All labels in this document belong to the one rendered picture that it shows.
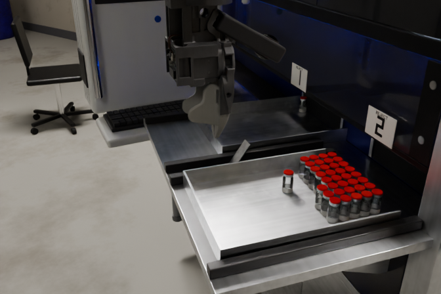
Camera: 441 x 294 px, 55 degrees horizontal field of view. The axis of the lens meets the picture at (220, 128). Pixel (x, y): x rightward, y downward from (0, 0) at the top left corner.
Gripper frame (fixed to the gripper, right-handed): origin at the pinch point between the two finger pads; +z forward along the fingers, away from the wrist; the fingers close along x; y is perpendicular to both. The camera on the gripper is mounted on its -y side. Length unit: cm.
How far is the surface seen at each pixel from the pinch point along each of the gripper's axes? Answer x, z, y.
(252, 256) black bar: 7.3, 19.6, -2.9
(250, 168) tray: -19.5, 20.0, -13.4
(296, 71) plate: -43, 7, -36
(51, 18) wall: -635, 84, 59
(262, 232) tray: 0.2, 21.4, -7.9
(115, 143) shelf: -63, 30, 13
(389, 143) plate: -3.5, 9.7, -35.5
